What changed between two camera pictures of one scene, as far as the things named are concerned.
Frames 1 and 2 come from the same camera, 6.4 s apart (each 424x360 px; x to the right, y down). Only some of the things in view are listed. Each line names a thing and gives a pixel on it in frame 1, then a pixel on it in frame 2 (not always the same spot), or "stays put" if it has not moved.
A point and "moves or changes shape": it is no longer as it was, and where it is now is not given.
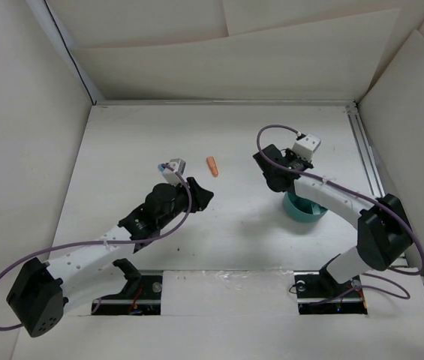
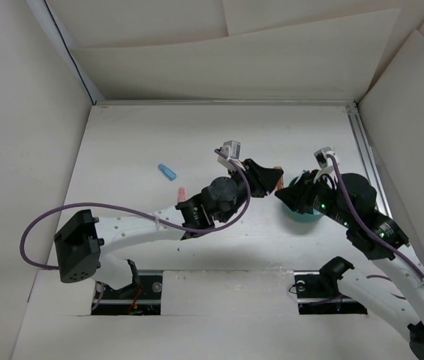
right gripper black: (291, 154) to (297, 196)
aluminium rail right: (371, 164) stays put
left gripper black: (200, 196) to (262, 180)
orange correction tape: (212, 165) moves or changes shape
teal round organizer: (302, 208) stays put
